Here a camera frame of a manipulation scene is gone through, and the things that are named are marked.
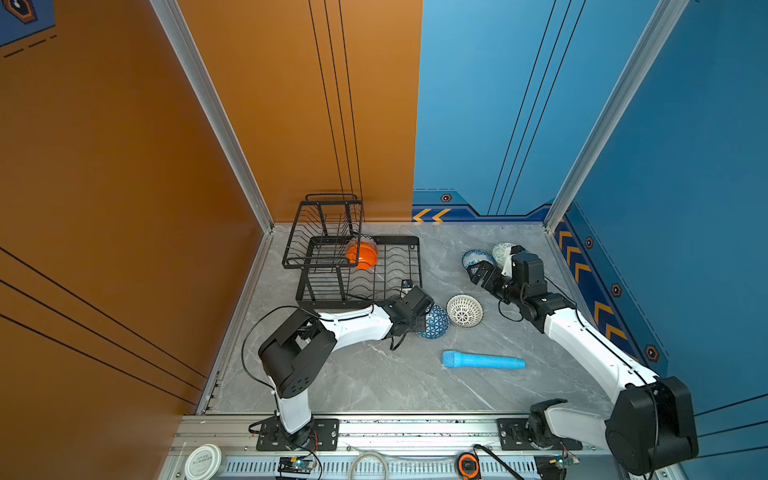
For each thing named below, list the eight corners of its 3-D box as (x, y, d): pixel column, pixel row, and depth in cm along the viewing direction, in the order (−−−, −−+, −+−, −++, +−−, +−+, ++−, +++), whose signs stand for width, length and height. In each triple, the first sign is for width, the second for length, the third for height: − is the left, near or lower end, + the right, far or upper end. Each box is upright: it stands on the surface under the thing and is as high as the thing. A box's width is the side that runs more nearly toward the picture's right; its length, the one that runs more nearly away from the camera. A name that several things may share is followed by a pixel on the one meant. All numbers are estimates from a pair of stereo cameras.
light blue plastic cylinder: (442, 370, 86) (444, 364, 82) (441, 356, 88) (443, 350, 85) (522, 370, 86) (528, 364, 82) (518, 356, 88) (523, 350, 85)
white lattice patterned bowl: (448, 327, 94) (450, 319, 90) (444, 302, 100) (447, 293, 96) (481, 327, 94) (485, 318, 90) (476, 302, 100) (480, 293, 96)
